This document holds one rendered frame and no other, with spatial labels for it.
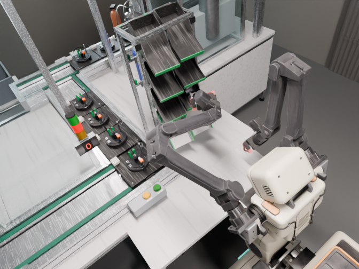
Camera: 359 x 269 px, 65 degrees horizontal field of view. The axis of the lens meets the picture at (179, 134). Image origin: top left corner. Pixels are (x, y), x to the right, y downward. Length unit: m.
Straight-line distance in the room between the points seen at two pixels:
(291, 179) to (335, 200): 1.65
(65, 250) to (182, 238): 0.58
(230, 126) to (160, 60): 0.79
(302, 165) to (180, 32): 0.85
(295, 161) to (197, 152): 0.81
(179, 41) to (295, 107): 0.64
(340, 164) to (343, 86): 1.18
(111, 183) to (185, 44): 0.88
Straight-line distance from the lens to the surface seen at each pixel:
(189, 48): 1.44
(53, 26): 4.83
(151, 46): 1.42
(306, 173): 1.18
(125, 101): 2.28
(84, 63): 2.69
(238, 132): 1.91
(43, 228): 1.74
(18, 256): 1.74
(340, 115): 3.47
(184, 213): 1.58
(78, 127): 1.46
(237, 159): 1.76
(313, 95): 3.63
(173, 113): 1.56
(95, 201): 1.68
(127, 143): 1.80
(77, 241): 1.58
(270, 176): 1.08
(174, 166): 1.00
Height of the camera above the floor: 2.27
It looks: 47 degrees down
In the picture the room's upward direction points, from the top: 10 degrees counter-clockwise
